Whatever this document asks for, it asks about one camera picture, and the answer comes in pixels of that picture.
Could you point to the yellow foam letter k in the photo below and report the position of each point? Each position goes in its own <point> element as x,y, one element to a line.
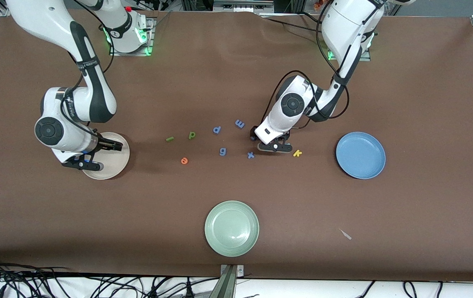
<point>297,153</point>

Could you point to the blue foam letter g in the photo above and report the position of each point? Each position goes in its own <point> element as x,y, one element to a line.
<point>225,151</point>

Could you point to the pale green round plate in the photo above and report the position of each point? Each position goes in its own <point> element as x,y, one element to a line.
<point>231,228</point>

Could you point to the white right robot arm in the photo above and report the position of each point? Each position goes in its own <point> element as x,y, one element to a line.
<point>37,16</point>

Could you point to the brown table cover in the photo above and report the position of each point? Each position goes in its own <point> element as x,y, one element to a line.
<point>236,82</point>

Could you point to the white tape scrap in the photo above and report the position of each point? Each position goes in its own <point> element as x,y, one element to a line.
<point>346,235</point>

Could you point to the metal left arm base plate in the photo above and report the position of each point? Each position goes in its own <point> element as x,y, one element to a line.
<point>365,59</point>

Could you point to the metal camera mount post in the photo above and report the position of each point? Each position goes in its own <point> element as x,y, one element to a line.
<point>229,285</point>

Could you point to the beige round plate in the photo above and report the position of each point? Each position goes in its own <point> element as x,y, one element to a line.
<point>116,165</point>

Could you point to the blue round plate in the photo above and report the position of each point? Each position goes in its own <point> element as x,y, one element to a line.
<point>360,155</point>

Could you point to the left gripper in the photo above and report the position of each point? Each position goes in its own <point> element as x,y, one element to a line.
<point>252,131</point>

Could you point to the blue foam letter x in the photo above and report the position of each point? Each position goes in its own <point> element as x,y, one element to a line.
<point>251,155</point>

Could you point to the orange background object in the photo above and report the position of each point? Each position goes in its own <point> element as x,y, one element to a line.
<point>317,4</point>

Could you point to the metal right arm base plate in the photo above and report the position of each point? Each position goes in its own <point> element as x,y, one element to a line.
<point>149,29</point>

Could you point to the blue foam letter d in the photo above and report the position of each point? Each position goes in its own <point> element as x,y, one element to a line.
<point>218,128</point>

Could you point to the blue foam letter m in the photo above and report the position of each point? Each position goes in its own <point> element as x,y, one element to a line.
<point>240,123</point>

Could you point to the green foam letter p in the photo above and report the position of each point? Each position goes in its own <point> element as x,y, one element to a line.
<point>191,135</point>

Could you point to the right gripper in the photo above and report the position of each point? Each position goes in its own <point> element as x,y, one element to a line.
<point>103,144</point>

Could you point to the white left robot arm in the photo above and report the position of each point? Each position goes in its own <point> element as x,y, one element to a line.
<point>344,25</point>

